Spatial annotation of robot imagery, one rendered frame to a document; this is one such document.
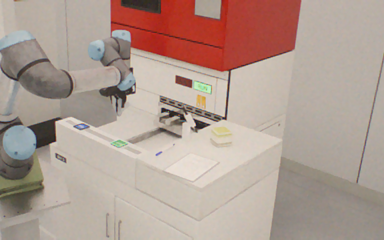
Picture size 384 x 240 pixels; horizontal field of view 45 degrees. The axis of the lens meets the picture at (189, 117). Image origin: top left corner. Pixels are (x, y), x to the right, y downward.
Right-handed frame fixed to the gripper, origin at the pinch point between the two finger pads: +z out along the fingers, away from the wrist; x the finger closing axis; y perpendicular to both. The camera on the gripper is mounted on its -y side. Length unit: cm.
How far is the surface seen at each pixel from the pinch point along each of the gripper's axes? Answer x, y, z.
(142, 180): -19.3, -3.8, 23.1
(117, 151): -4.3, -3.9, 15.1
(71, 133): 27.4, -3.9, 16.5
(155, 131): 17, 42, 26
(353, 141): -35, 207, 67
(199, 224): -50, -4, 30
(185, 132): -19.0, 23.4, 9.5
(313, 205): -28, 169, 110
